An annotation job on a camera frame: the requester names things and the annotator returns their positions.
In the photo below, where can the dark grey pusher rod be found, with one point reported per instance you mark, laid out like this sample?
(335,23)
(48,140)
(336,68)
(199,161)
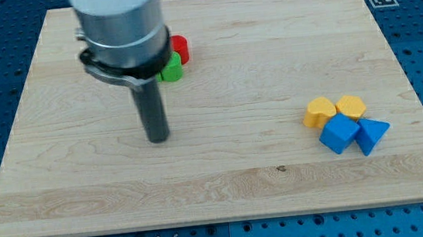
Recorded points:
(151,112)

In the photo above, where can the green circle block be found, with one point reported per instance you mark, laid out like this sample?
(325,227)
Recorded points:
(173,71)

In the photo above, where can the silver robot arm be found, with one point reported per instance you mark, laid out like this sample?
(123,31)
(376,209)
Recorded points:
(128,44)

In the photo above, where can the red cylinder block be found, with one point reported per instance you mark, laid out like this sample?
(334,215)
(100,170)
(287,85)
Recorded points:
(180,49)

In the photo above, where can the wooden board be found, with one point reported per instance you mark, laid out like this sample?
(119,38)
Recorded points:
(78,162)

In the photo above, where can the yellow heart block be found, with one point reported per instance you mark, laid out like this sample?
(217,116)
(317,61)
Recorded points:
(318,112)

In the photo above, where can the blue cube block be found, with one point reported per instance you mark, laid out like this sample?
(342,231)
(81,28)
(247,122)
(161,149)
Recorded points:
(338,133)

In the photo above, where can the yellow hexagon block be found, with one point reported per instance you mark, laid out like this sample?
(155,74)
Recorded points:
(351,106)

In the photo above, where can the blue triangle block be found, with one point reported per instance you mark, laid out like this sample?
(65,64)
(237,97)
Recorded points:
(369,134)

